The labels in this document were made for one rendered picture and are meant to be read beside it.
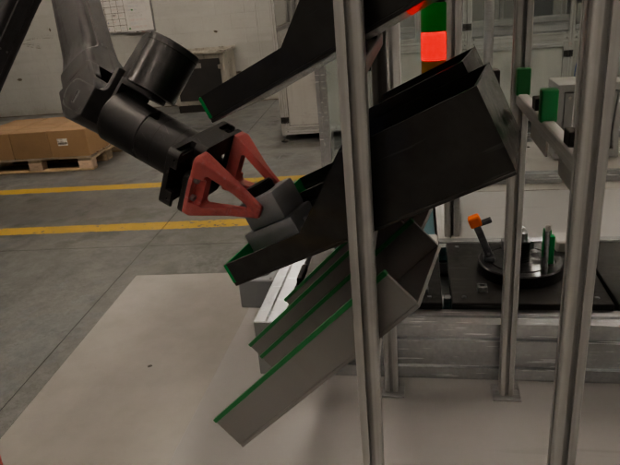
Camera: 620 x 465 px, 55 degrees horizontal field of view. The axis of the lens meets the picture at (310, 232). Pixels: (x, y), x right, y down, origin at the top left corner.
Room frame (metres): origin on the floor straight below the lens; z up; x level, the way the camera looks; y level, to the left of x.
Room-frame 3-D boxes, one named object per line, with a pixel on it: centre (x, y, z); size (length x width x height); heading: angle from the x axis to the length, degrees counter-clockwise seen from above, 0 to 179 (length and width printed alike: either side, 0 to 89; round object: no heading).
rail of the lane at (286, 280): (1.27, -0.01, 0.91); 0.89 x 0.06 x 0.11; 169
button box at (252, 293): (1.10, 0.09, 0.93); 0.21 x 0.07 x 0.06; 169
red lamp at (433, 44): (1.14, -0.26, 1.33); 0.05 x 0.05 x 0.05
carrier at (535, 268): (0.92, -0.36, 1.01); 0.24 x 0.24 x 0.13; 79
